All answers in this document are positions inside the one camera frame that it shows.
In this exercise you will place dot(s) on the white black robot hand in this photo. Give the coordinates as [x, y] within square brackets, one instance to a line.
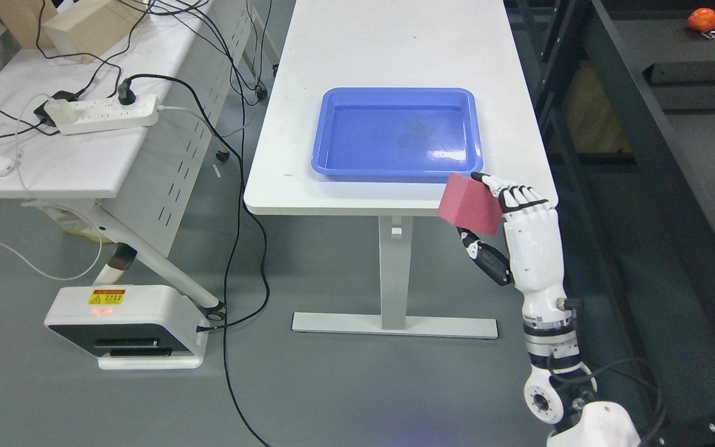
[536, 260]

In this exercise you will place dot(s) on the pink foam block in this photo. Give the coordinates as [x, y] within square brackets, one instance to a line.
[469, 204]

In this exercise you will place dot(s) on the black metal shelf right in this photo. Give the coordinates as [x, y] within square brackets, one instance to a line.
[624, 95]

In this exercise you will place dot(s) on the blue plastic tray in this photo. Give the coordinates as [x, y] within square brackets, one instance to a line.
[397, 135]

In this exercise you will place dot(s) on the green plastic tray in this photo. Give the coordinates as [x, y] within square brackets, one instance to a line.
[701, 20]

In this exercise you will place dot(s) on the white desk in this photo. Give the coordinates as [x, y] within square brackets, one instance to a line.
[396, 44]

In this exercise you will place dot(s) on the white floor device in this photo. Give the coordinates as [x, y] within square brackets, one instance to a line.
[130, 326]

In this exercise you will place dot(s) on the white folding table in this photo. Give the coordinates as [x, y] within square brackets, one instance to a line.
[126, 156]

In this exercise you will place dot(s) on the white power strip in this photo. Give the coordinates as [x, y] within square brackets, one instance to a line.
[88, 116]

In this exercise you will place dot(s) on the wooden box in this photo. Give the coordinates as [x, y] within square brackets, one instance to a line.
[86, 29]

